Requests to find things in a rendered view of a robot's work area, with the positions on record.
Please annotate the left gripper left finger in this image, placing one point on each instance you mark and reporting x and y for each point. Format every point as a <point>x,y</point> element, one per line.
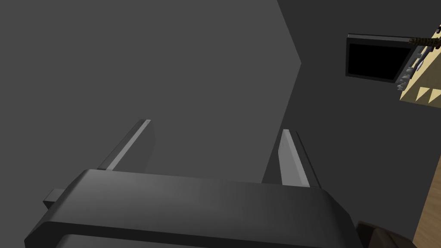
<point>129,148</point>

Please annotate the black wall television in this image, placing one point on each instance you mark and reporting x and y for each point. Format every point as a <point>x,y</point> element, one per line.
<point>375,60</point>

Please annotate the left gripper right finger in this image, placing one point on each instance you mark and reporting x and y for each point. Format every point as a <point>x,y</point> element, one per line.
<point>293,163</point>

